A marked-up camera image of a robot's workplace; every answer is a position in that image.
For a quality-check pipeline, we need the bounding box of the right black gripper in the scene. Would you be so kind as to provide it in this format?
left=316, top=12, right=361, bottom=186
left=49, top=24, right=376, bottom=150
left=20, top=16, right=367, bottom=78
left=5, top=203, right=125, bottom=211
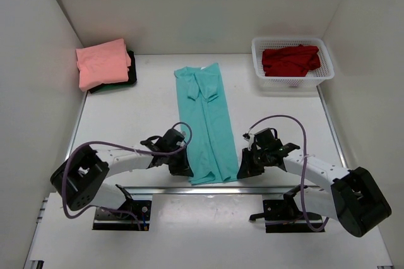
left=237, top=147, right=270, bottom=179

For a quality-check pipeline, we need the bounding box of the teal t shirt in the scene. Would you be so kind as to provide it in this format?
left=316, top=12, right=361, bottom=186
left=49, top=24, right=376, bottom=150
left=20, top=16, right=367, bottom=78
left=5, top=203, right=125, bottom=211
left=174, top=63, right=239, bottom=185

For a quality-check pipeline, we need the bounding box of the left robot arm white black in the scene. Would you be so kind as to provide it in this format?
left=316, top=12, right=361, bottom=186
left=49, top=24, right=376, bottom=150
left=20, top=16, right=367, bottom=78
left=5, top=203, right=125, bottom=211
left=50, top=127, right=193, bottom=219

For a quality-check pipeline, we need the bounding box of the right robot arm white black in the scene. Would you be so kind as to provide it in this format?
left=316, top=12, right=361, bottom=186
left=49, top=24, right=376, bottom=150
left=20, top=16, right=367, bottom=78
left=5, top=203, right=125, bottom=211
left=237, top=128, right=392, bottom=237

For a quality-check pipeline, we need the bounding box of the green folded t shirt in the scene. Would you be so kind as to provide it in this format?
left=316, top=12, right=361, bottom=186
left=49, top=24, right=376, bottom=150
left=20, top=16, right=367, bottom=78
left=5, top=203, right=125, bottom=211
left=92, top=83, right=131, bottom=91

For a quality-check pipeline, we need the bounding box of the black folded t shirt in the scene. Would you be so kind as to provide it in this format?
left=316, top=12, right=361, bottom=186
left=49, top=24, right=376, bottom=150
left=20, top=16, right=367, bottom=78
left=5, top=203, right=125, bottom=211
left=88, top=51, right=137, bottom=93

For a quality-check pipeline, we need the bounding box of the white plastic basket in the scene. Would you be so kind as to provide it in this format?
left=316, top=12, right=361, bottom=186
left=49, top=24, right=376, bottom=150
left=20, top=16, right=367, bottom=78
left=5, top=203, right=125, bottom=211
left=251, top=37, right=335, bottom=89

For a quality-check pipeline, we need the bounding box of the red t shirt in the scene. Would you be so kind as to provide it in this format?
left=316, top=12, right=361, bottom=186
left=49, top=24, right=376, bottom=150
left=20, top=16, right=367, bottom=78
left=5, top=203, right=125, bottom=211
left=261, top=45, right=321, bottom=77

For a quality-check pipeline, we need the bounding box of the pink folded t shirt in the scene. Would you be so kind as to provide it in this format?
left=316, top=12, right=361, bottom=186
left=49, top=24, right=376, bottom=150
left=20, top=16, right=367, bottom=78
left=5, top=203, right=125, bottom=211
left=76, top=39, right=131, bottom=92

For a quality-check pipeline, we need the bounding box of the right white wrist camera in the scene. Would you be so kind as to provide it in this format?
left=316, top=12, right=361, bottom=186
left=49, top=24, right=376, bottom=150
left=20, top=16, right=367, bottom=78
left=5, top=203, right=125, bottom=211
left=242, top=132, right=255, bottom=151

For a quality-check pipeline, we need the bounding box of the aluminium rail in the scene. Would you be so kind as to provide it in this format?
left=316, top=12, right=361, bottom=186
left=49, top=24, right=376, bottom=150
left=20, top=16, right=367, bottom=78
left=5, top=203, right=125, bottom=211
left=122, top=186, right=354, bottom=196

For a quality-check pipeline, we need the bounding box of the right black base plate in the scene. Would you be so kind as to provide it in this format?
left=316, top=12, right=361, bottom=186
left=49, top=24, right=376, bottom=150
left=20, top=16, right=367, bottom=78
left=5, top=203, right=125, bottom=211
left=249, top=186, right=313, bottom=234

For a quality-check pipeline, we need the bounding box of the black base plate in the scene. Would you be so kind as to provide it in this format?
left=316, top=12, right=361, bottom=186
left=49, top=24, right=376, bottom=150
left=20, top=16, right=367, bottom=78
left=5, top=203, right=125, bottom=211
left=249, top=186, right=313, bottom=234
left=92, top=194, right=152, bottom=232

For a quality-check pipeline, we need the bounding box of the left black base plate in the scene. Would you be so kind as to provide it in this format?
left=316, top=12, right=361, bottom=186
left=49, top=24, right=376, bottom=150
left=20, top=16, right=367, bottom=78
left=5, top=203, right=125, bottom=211
left=92, top=194, right=152, bottom=232

